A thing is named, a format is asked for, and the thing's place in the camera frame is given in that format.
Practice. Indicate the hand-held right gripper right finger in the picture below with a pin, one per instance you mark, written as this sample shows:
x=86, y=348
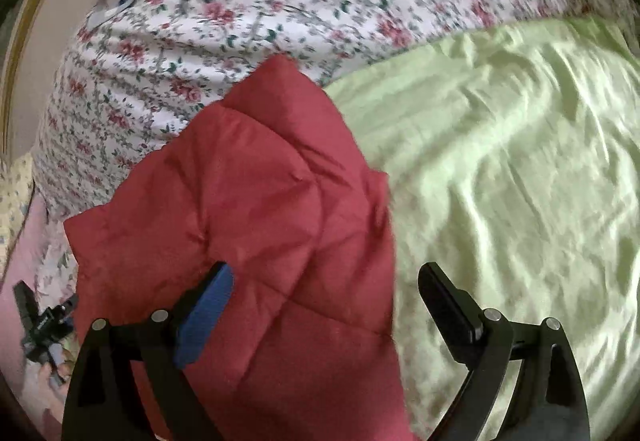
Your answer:
x=445, y=306

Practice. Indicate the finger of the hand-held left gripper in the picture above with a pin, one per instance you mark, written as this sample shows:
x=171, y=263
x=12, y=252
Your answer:
x=24, y=301

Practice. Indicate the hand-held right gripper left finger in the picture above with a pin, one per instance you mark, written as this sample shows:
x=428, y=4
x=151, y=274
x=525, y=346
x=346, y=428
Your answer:
x=207, y=316

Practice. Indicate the red quilted jacket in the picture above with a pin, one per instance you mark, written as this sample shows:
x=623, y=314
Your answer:
x=250, y=221

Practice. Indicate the person's left hand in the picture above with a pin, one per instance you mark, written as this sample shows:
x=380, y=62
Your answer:
x=54, y=376

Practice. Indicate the pink pillow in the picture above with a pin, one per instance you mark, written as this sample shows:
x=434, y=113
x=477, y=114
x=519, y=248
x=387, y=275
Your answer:
x=15, y=321

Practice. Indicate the large flower print pillow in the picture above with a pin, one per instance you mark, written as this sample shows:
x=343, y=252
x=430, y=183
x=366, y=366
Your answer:
x=57, y=271

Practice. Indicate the yellow floral pillow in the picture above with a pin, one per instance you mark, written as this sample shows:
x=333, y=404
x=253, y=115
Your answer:
x=15, y=201

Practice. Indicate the light green bed sheet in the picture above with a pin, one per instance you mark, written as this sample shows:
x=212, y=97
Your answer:
x=500, y=171

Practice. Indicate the wooden bed headboard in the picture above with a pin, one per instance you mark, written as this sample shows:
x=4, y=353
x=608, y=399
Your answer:
x=17, y=51

